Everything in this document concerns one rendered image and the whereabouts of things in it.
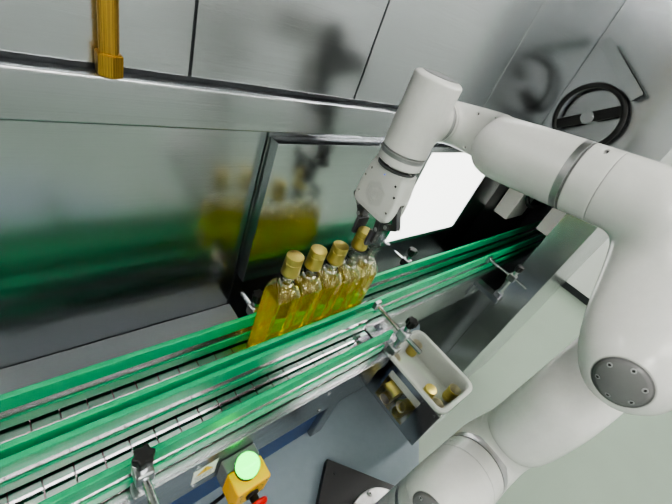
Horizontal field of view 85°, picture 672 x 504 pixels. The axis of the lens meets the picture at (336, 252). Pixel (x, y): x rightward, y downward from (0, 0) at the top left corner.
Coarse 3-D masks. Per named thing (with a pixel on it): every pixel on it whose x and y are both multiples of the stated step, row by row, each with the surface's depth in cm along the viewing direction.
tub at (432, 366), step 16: (416, 336) 111; (400, 352) 111; (432, 352) 109; (400, 368) 98; (416, 368) 109; (432, 368) 109; (448, 368) 106; (416, 384) 95; (448, 384) 106; (464, 384) 103; (432, 400) 93
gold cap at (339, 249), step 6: (336, 240) 75; (336, 246) 73; (342, 246) 74; (348, 246) 75; (330, 252) 75; (336, 252) 74; (342, 252) 74; (330, 258) 75; (336, 258) 74; (342, 258) 75; (336, 264) 75
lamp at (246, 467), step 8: (240, 456) 67; (248, 456) 67; (256, 456) 68; (240, 464) 66; (248, 464) 66; (256, 464) 67; (240, 472) 65; (248, 472) 65; (256, 472) 66; (248, 480) 67
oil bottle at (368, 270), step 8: (360, 264) 85; (368, 264) 85; (376, 264) 87; (368, 272) 85; (376, 272) 87; (360, 280) 85; (368, 280) 87; (360, 288) 88; (368, 288) 91; (352, 296) 88; (360, 296) 91; (352, 304) 91
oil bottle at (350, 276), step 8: (344, 264) 81; (344, 272) 81; (352, 272) 81; (360, 272) 83; (344, 280) 81; (352, 280) 82; (344, 288) 82; (352, 288) 85; (336, 296) 83; (344, 296) 85; (336, 304) 85; (344, 304) 88; (328, 312) 87; (336, 312) 88
